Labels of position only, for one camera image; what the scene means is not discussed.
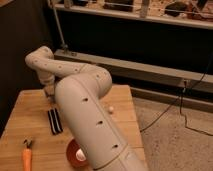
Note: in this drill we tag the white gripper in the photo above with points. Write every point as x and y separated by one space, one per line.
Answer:
49 90

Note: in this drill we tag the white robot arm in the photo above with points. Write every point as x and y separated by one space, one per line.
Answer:
78 94

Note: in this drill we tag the metal pole stand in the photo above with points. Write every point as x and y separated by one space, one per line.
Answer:
64 46

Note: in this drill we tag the black white striped cloth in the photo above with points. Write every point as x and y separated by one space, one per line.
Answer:
54 121

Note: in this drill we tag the red bowl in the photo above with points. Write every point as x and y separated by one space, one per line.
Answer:
71 151

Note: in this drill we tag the white ball in bowl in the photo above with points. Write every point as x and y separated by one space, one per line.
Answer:
80 155

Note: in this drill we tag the orange carrot toy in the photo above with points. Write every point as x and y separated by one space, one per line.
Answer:
27 156

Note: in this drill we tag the white shelf ledge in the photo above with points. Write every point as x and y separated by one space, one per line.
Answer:
132 16

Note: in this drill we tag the grey baseboard rail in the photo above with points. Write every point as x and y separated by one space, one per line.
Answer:
135 70

